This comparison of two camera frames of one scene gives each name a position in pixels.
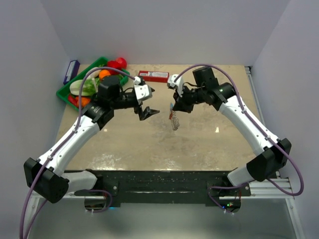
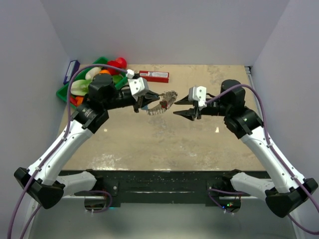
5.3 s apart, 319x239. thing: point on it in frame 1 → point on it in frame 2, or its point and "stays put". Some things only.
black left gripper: x=147 y=113 → x=150 y=97
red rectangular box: x=154 y=76 stays put
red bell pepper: x=119 y=63 stays put
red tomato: x=122 y=62 stays put
